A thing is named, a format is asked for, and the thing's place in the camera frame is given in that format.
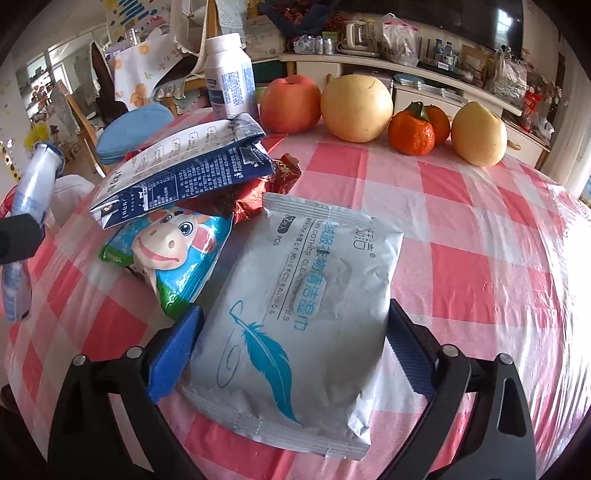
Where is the small white yogurt bottle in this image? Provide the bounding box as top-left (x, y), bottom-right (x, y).
top-left (1, 142), bottom-right (64, 322)

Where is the blue cow snack bag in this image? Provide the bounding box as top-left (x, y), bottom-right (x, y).
top-left (99, 205), bottom-right (233, 320)

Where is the grey wet wipes pack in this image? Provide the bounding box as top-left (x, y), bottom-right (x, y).
top-left (179, 193), bottom-right (403, 460)

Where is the white milk carton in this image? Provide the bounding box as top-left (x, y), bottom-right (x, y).
top-left (89, 113), bottom-right (274, 229)

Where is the red foil candy wrapper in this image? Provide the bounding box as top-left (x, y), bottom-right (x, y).
top-left (177, 154), bottom-right (301, 224)

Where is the white floor cushion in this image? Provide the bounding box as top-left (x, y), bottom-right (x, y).
top-left (49, 174), bottom-right (95, 227)

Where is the pink checkered tablecloth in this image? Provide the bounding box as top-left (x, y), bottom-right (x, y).
top-left (1, 125), bottom-right (590, 472)

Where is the blue stool cushion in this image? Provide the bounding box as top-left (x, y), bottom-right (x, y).
top-left (95, 103), bottom-right (174, 165)

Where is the dark wooden dining chair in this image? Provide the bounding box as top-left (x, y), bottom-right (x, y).
top-left (89, 41), bottom-right (128, 125)

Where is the front tangerine with leaf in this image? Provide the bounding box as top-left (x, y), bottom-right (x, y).
top-left (388, 102), bottom-right (436, 156)

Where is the right yellow pear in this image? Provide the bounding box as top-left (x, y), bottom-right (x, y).
top-left (451, 102), bottom-right (508, 168)

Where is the rear tangerine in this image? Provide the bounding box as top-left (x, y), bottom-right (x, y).
top-left (424, 105), bottom-right (451, 145)

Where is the white lace curtain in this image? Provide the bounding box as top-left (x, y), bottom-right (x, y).
top-left (542, 40), bottom-right (590, 199)

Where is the large yellow pear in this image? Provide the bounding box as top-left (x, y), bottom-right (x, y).
top-left (321, 74), bottom-right (394, 143)

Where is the white medicine bottle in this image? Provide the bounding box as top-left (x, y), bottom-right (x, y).
top-left (204, 33), bottom-right (259, 120)

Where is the white tv cabinet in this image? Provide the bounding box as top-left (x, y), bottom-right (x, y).
top-left (276, 53), bottom-right (551, 167)

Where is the wooden chair with towel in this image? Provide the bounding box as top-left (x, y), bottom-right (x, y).
top-left (170, 1), bottom-right (224, 91)

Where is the red apple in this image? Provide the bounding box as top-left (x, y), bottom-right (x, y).
top-left (259, 75), bottom-right (322, 134)

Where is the white electric kettle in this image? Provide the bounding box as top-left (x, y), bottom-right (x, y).
top-left (339, 19), bottom-right (379, 57)

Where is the black flat television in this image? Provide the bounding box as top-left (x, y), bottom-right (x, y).
top-left (339, 0), bottom-right (523, 56)

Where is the dark flower bouquet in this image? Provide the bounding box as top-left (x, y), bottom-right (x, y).
top-left (257, 0), bottom-right (348, 39)

